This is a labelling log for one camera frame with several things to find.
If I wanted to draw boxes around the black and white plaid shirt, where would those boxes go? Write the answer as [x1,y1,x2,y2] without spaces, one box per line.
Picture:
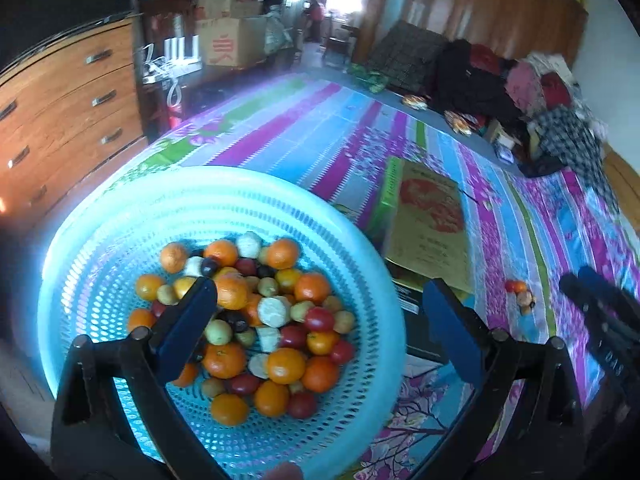
[532,105,621,211]

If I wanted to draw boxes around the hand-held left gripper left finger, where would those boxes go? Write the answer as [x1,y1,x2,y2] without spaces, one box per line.
[50,276,231,480]

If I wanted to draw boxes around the yellow and green flat box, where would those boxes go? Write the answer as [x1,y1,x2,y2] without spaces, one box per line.
[367,156,473,295]

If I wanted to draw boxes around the light blue perforated basket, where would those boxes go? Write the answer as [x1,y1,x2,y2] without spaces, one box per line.
[37,166,407,478]

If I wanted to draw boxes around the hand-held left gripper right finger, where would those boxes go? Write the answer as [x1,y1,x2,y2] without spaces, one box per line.
[420,278,583,480]

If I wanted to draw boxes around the dark wooden cabinet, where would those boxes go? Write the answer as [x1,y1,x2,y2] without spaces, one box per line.
[135,0,301,136]

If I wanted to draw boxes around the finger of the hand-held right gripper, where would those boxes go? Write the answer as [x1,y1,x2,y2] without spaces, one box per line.
[577,266,640,313]
[559,272,603,323]

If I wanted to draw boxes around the large cardboard box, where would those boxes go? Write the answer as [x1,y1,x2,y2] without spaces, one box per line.
[195,15,271,68]

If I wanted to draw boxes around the green leafy vegetables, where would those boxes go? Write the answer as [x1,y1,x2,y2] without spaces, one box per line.
[350,64,391,93]

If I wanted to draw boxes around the orange snack packet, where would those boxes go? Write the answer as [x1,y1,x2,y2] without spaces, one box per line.
[445,111,476,136]

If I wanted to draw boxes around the colourful printed bedsheet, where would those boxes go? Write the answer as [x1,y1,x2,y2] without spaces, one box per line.
[125,72,640,480]

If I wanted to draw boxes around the pile of mixed fruit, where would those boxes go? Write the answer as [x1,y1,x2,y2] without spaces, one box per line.
[127,232,357,428]

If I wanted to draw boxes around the brown checked blanket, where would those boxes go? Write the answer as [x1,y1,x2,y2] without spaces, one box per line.
[367,20,448,93]

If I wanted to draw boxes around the black jacket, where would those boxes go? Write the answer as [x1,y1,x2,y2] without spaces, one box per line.
[432,40,523,121]

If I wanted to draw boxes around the black printed box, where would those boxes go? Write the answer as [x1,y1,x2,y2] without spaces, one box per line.
[390,265,481,366]

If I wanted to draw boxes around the wooden chest of drawers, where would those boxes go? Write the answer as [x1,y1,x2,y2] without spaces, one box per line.
[0,15,148,216]

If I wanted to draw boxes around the person's left hand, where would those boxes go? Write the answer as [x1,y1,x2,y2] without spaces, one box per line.
[264,462,304,480]

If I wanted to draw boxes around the wooden wardrobe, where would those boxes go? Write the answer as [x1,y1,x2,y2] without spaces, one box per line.
[355,0,588,71]

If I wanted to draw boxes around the wooden headboard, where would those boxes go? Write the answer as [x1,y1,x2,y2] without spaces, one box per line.
[602,142,640,206]

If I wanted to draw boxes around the pink pillow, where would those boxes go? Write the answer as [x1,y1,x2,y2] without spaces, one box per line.
[505,57,548,111]

